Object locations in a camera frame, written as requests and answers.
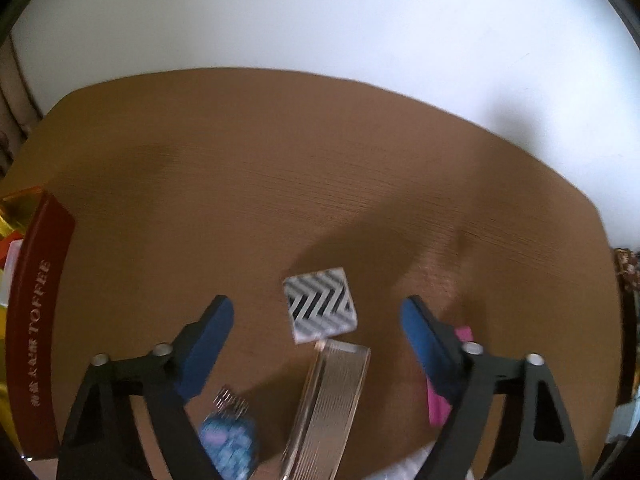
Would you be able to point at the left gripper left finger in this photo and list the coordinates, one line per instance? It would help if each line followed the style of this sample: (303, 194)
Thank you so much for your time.
(101, 439)

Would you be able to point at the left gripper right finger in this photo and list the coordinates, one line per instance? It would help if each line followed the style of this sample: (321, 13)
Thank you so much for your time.
(534, 440)

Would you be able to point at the pink eraser block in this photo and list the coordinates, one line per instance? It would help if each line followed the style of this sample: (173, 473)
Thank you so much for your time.
(437, 406)

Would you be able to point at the blue patterned keychain case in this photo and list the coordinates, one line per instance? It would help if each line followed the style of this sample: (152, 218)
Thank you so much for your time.
(229, 436)

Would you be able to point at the black white chevron cube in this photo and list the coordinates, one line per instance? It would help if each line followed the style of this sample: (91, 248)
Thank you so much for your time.
(320, 305)

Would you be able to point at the red gold toffee box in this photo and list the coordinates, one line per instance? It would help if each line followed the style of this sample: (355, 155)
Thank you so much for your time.
(36, 231)

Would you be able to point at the beige patterned curtain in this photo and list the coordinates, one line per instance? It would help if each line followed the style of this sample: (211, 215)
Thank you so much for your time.
(19, 114)

